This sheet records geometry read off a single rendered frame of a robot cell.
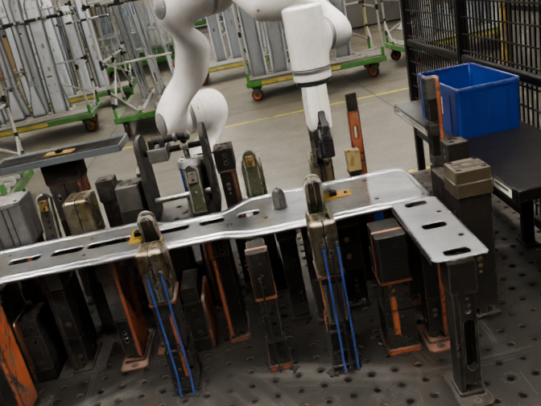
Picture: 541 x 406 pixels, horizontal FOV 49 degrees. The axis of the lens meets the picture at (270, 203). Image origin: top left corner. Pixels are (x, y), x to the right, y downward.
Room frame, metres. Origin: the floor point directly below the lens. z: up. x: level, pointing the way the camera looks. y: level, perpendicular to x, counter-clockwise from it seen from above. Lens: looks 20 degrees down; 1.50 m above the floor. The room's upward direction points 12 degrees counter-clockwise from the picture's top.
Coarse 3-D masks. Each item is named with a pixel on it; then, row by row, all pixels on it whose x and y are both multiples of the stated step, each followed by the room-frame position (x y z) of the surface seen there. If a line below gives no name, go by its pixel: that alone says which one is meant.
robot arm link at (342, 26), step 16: (240, 0) 1.40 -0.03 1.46; (256, 0) 1.36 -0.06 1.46; (272, 0) 1.37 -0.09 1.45; (288, 0) 1.38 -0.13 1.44; (304, 0) 1.38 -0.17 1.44; (320, 0) 1.37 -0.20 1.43; (256, 16) 1.38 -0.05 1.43; (272, 16) 1.39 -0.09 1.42; (336, 16) 1.32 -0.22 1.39; (336, 32) 1.29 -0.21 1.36; (336, 48) 1.32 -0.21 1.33
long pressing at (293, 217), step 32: (288, 192) 1.38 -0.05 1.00; (352, 192) 1.30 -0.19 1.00; (384, 192) 1.26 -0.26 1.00; (416, 192) 1.22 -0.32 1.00; (128, 224) 1.38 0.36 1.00; (160, 224) 1.34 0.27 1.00; (192, 224) 1.30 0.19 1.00; (224, 224) 1.26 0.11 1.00; (256, 224) 1.22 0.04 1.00; (288, 224) 1.19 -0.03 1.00; (0, 256) 1.35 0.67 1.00; (32, 256) 1.31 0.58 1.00; (64, 256) 1.27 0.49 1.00; (96, 256) 1.23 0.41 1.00; (128, 256) 1.20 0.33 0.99
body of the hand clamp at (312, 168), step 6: (318, 162) 1.46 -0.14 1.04; (324, 162) 1.46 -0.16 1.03; (330, 162) 1.43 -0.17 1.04; (312, 168) 1.43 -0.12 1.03; (318, 168) 1.43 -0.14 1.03; (324, 168) 1.43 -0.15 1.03; (330, 168) 1.43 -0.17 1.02; (318, 174) 1.43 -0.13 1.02; (324, 174) 1.43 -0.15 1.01; (330, 174) 1.43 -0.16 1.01; (324, 180) 1.43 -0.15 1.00
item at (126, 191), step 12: (120, 180) 1.53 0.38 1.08; (132, 180) 1.50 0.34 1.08; (120, 192) 1.45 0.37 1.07; (132, 192) 1.45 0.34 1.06; (144, 192) 1.50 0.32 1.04; (120, 204) 1.45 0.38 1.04; (132, 204) 1.45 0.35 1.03; (144, 204) 1.47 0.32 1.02; (132, 216) 1.45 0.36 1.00; (144, 288) 1.46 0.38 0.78
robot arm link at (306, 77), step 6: (330, 66) 1.29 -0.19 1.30; (294, 72) 1.28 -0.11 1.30; (300, 72) 1.27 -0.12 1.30; (306, 72) 1.26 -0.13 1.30; (312, 72) 1.26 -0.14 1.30; (318, 72) 1.26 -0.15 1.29; (324, 72) 1.26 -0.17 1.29; (330, 72) 1.28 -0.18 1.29; (294, 78) 1.29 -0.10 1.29; (300, 78) 1.27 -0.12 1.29; (306, 78) 1.26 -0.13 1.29; (312, 78) 1.26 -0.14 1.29; (318, 78) 1.26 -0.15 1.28; (324, 78) 1.26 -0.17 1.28; (300, 84) 1.29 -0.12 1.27; (306, 84) 1.27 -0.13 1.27
